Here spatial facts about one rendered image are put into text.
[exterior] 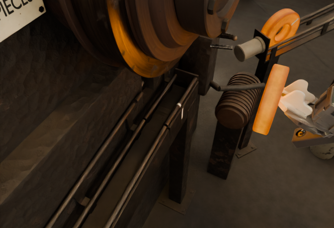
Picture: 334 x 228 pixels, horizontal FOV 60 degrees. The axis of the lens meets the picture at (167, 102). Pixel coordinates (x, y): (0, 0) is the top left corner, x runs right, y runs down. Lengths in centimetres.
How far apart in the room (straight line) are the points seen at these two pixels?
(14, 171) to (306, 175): 136
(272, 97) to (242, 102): 47
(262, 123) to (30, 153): 43
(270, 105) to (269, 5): 225
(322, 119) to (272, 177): 93
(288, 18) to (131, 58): 74
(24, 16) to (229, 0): 35
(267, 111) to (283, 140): 110
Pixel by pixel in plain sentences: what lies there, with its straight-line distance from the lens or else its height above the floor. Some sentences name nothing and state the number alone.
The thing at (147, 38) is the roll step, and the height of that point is 104.
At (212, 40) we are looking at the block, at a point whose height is 79.
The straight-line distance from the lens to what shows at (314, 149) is 167.
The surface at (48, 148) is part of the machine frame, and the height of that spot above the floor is 87.
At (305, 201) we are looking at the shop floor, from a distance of 154.
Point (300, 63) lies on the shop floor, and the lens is 221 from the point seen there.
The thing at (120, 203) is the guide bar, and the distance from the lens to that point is 65.
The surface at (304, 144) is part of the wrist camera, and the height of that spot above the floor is 74.
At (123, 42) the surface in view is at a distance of 40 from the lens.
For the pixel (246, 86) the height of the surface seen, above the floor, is 57.
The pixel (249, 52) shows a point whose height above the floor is 68.
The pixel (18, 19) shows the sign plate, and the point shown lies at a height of 107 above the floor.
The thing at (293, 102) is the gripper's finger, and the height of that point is 86.
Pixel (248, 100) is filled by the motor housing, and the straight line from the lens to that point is 109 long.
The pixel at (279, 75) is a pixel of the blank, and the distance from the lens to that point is 61.
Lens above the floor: 128
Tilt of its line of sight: 47 degrees down
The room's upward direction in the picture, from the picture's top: straight up
